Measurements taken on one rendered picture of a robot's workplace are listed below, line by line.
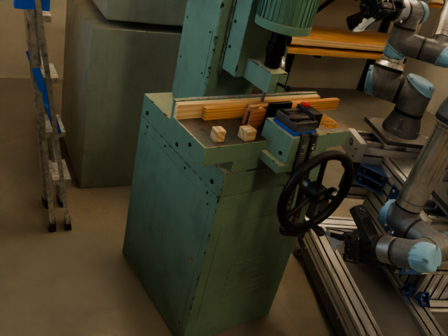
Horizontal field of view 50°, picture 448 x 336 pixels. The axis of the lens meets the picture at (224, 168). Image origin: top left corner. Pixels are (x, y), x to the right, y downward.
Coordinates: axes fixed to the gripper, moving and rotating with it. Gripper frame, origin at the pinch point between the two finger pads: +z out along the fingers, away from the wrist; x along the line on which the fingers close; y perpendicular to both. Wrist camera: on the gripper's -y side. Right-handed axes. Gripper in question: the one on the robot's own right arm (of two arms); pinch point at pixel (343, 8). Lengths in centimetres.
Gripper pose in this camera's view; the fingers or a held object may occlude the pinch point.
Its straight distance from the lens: 155.5
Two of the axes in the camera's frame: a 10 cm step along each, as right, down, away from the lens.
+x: 2.0, 9.7, -1.1
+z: -8.2, 1.1, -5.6
